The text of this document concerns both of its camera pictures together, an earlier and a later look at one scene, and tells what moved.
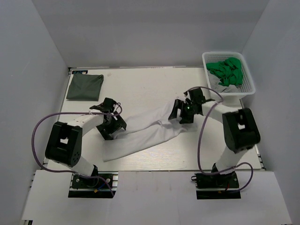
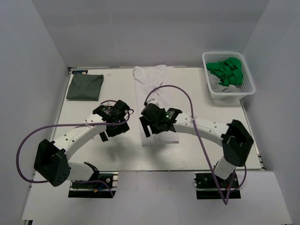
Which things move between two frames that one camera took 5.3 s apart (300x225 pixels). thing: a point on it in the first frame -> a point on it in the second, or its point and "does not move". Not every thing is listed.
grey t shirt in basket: [213, 82] does not move
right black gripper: [178, 104] -> [146, 122]
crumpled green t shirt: [229, 71] does not move
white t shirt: [153, 127] -> [146, 78]
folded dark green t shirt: [85, 87] does not move
